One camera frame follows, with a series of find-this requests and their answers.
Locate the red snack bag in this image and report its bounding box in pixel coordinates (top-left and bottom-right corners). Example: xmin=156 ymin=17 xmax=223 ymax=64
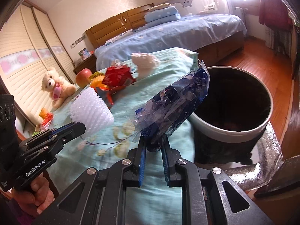
xmin=102 ymin=64 xmax=136 ymax=90

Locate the yellow snack bag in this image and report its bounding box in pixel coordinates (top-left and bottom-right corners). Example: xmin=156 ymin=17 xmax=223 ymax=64
xmin=89 ymin=72 xmax=111 ymax=90

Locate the folded blue quilt stack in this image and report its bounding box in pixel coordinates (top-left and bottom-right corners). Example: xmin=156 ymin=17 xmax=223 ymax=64
xmin=144 ymin=3 xmax=181 ymax=27

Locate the blue bed cover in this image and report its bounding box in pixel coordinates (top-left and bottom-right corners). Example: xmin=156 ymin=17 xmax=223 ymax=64
xmin=94 ymin=14 xmax=248 ymax=71

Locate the framed photo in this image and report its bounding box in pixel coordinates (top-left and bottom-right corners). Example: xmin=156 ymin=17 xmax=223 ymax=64
xmin=78 ymin=48 xmax=91 ymax=61

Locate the red white candy wrapper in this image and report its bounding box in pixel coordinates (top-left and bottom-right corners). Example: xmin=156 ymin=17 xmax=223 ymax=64
xmin=41 ymin=112 xmax=53 ymax=132

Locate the blue clear plastic wrapper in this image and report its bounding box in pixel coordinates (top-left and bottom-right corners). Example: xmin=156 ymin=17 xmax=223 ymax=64
xmin=133 ymin=60 xmax=210 ymax=152

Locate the red apple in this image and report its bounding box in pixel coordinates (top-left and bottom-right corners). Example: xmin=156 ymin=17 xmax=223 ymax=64
xmin=75 ymin=68 xmax=92 ymax=88

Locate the teal floral bed sheet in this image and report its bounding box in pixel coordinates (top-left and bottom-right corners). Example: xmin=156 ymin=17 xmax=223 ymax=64
xmin=47 ymin=48 xmax=198 ymax=224

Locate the white bed guard rail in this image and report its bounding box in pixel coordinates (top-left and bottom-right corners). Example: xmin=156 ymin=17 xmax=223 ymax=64
xmin=164 ymin=0 xmax=233 ymax=17

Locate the wooden nightstand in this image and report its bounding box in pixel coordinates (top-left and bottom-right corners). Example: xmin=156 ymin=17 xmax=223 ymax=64
xmin=73 ymin=54 xmax=97 ymax=75

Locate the white pillow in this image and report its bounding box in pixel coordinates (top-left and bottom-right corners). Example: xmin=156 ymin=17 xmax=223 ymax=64
xmin=104 ymin=29 xmax=139 ymax=46

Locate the cream louvered wardrobe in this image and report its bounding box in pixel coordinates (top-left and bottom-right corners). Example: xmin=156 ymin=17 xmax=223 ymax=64
xmin=1 ymin=4 xmax=75 ymax=125

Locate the dark red hanging coat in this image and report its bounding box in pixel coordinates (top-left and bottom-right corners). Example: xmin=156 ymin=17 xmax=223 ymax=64
xmin=259 ymin=0 xmax=292 ymax=31

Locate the cream teddy bear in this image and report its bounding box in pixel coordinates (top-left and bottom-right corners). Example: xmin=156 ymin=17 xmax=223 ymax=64
xmin=41 ymin=67 xmax=76 ymax=110

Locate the white foam fruit net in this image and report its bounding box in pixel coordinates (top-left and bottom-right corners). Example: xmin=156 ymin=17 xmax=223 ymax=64
xmin=70 ymin=87 xmax=114 ymax=138

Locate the person's left hand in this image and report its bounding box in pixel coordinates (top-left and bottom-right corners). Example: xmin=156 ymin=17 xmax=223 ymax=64
xmin=12 ymin=174 xmax=55 ymax=217

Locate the wooden headboard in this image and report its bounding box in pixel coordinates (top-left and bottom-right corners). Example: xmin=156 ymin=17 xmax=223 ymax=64
xmin=85 ymin=4 xmax=154 ymax=49

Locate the silver foil mat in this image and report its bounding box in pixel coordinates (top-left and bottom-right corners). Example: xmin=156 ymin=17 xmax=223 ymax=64
xmin=225 ymin=122 xmax=283 ymax=191

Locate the orange foam cup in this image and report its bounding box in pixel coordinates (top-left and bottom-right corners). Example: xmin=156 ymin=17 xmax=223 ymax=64
xmin=39 ymin=108 xmax=50 ymax=119

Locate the white tissue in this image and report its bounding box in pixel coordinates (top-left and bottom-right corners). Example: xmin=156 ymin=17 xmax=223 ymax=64
xmin=131 ymin=53 xmax=160 ymax=79

